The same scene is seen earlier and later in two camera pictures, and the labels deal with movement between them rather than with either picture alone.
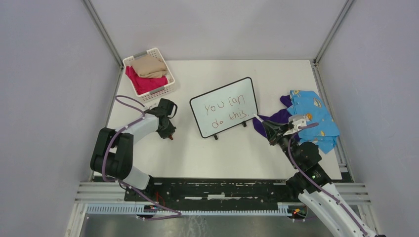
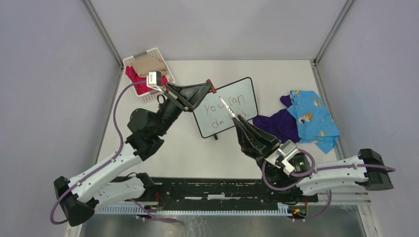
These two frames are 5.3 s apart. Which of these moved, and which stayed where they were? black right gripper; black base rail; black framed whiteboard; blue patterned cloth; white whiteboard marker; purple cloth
Moved: white whiteboard marker; black right gripper
Stayed: purple cloth; blue patterned cloth; black base rail; black framed whiteboard
